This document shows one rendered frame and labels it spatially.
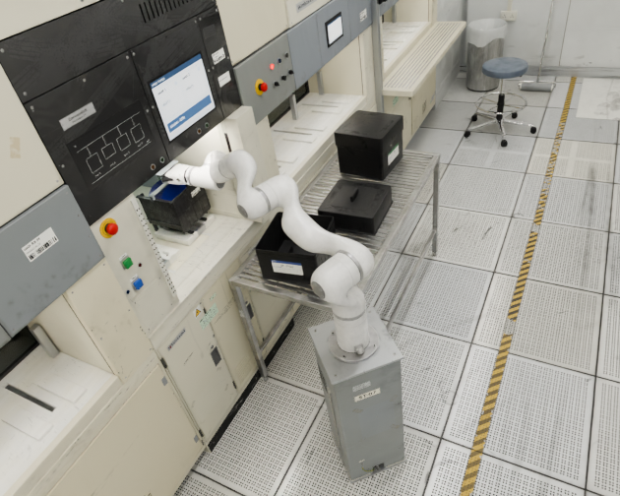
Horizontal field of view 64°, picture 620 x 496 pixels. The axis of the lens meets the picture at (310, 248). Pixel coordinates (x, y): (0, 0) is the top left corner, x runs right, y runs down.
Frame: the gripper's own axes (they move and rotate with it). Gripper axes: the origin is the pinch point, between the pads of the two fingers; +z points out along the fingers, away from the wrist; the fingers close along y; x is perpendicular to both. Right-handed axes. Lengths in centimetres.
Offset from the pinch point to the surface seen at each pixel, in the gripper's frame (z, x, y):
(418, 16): -21, -25, 310
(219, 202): -12.9, -24.6, 15.2
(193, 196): -10.6, -13.0, 2.2
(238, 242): -30.9, -34.0, 0.6
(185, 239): -9.3, -29.4, -9.8
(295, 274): -65, -37, -7
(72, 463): -30, -45, -107
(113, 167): -30, 32, -44
